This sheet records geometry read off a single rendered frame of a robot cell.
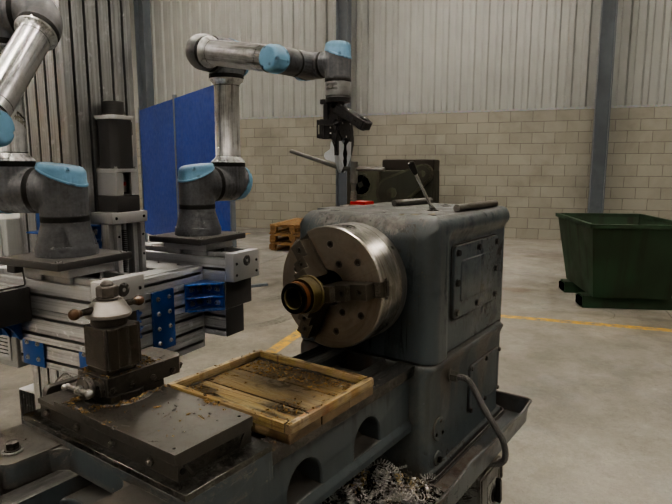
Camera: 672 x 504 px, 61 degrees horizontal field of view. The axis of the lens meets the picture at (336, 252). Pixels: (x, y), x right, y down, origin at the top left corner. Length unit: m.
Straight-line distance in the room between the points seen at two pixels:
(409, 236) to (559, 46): 10.31
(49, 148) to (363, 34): 10.75
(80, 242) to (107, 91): 0.53
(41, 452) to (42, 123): 1.03
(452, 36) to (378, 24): 1.51
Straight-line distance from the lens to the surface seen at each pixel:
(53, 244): 1.55
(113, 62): 1.91
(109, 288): 1.08
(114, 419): 1.05
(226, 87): 2.00
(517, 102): 11.55
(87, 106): 1.83
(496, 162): 11.45
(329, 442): 1.30
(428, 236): 1.46
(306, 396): 1.29
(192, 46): 1.90
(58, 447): 1.15
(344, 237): 1.39
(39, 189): 1.57
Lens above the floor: 1.39
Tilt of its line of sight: 9 degrees down
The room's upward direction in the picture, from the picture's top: straight up
